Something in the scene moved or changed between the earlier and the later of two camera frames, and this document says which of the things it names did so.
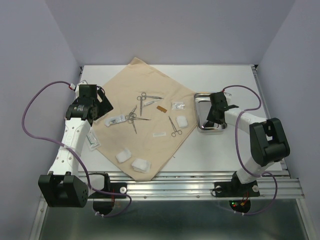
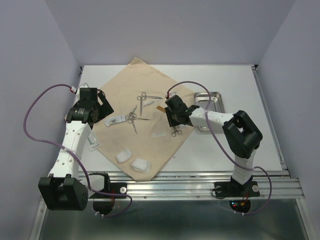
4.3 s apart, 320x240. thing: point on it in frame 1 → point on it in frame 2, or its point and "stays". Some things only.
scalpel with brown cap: x=161 y=109 stays
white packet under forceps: x=147 y=103 stays
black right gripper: x=211 y=117 → x=171 y=121
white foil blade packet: x=159 y=134 stays
